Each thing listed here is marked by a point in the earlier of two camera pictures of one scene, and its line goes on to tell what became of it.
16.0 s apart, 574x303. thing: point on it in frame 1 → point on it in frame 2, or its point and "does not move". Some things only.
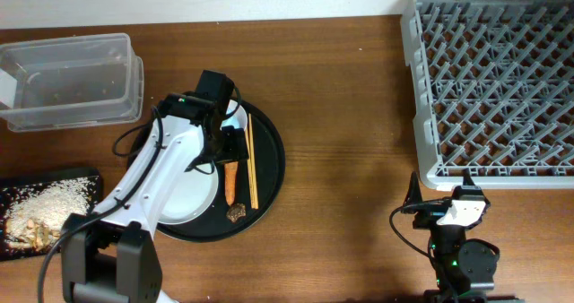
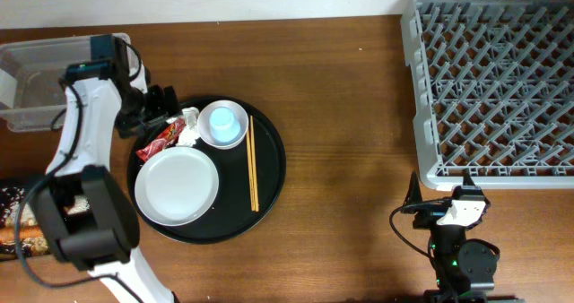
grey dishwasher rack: x=491 y=74 does not move
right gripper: x=414 y=194 does not move
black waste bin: x=33 y=205 does not move
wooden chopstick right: x=253 y=162 does not move
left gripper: x=237 y=149 → x=126 y=124
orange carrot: x=230 y=171 → x=25 y=231
